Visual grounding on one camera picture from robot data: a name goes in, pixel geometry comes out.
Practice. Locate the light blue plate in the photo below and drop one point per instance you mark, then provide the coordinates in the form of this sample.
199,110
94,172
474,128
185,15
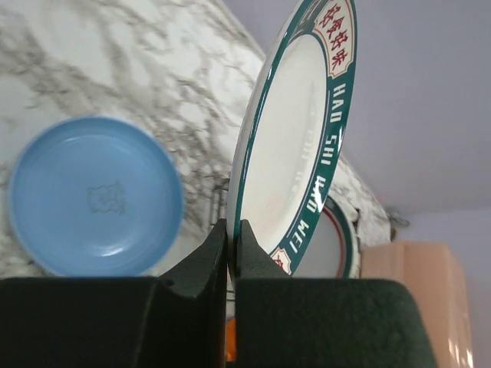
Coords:
95,196

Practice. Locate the orange mug black handle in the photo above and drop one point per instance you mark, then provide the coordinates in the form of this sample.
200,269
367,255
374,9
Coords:
230,346

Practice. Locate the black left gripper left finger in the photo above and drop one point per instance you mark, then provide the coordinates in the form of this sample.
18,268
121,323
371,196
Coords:
174,320

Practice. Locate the teal rimmed large plate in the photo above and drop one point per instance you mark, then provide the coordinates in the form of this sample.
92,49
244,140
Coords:
292,132

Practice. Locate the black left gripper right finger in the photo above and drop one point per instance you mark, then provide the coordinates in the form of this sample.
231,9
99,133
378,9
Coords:
320,322

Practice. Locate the pink plastic storage box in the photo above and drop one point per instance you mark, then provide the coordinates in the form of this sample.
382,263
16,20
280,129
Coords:
435,278

